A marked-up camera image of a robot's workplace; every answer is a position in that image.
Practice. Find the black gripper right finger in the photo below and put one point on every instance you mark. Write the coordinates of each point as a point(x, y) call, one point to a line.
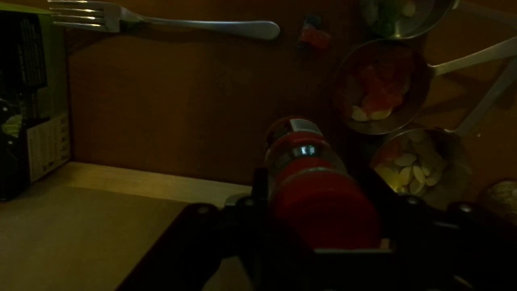
point(462, 245)

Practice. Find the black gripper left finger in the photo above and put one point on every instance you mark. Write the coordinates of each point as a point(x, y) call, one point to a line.
point(192, 245)

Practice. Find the red capped spice bottle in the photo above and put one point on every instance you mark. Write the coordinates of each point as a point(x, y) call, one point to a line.
point(310, 190)

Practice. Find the small steel measuring cup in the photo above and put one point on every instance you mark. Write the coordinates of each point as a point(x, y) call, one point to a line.
point(433, 163)

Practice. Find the middle steel measuring cup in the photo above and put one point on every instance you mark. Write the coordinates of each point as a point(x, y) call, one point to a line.
point(381, 84)

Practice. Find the green cardboard box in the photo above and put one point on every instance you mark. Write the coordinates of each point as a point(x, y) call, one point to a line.
point(34, 111)

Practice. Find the large steel measuring cup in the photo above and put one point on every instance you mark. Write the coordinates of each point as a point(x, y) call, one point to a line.
point(402, 19)

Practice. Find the small red toy piece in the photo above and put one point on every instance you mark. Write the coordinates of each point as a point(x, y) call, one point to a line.
point(312, 35)

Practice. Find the silver fork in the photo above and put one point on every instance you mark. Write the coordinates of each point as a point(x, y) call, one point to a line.
point(106, 16)

